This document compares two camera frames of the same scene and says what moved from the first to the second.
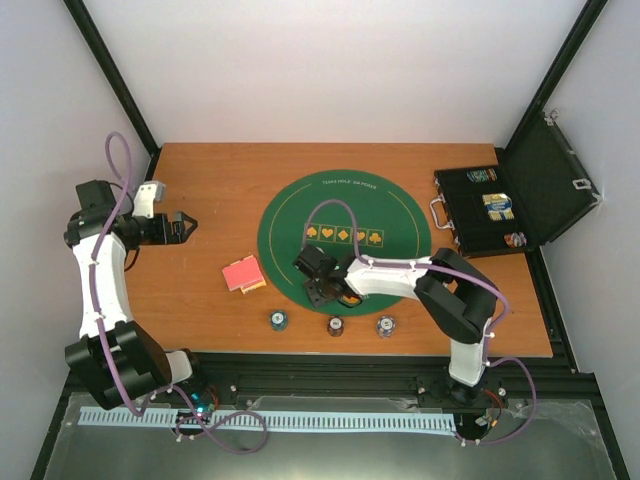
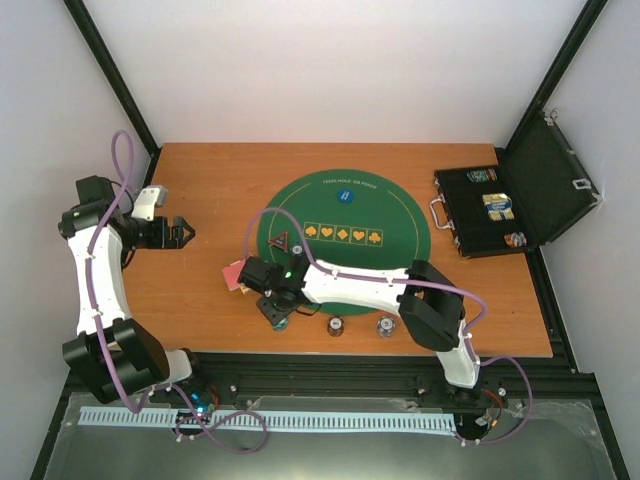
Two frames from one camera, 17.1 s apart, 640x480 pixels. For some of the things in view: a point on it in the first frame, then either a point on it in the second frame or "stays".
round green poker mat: (351, 214) stays
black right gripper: (315, 298) to (273, 314)
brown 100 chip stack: (335, 326) stays
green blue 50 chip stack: (278, 320) stays
